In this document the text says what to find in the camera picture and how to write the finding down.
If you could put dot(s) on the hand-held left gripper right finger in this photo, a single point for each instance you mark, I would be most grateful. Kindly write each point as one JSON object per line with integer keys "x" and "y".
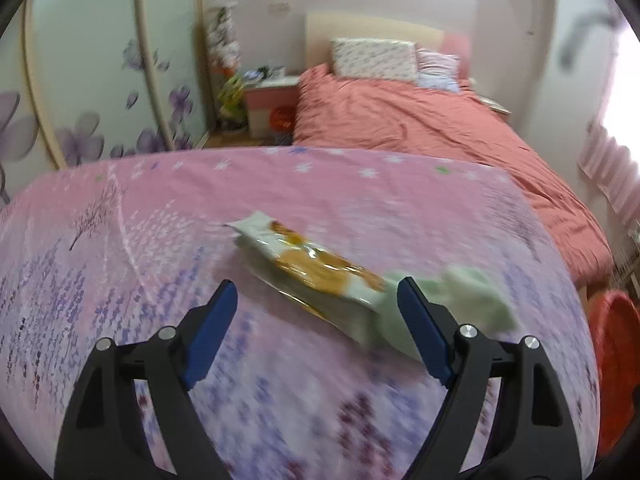
{"x": 425, "y": 332}

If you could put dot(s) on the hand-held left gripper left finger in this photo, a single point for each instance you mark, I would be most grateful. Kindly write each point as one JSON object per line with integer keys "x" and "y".
{"x": 210, "y": 332}

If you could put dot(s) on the white orange cookie packet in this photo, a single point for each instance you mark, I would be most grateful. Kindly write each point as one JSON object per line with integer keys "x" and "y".
{"x": 300, "y": 260}

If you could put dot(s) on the orange plastic basket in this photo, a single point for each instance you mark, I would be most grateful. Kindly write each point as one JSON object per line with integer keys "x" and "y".
{"x": 617, "y": 360}

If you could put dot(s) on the pale green sock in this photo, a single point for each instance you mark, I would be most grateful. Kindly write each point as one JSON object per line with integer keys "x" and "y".
{"x": 475, "y": 300}

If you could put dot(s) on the pink lavender print blanket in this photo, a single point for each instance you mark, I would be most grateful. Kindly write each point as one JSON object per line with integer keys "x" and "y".
{"x": 150, "y": 235}

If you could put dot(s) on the orange duvet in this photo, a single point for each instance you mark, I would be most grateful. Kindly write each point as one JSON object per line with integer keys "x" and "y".
{"x": 425, "y": 130}

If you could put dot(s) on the red round object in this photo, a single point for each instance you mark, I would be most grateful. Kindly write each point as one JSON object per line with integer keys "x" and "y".
{"x": 281, "y": 119}

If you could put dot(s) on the pink nightstand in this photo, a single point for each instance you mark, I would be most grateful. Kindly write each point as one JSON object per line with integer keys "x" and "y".
{"x": 260, "y": 105}

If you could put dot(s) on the open book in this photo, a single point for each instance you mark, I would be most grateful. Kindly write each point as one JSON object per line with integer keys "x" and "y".
{"x": 492, "y": 104}

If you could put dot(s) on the pink curtain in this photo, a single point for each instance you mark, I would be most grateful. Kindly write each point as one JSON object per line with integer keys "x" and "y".
{"x": 612, "y": 160}

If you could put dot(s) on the striped pink pillow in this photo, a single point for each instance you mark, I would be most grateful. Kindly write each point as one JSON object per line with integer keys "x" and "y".
{"x": 437, "y": 70}

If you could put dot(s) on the floral pillow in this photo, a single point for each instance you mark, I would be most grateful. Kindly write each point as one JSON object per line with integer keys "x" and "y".
{"x": 375, "y": 57}

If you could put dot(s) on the column of plush toys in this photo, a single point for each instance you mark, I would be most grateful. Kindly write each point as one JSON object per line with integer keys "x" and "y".
{"x": 225, "y": 50}

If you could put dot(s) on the floral wardrobe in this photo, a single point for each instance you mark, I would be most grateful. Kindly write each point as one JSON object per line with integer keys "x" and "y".
{"x": 85, "y": 70}

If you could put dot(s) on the beige headboard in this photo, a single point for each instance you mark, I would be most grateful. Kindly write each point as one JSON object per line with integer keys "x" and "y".
{"x": 370, "y": 27}

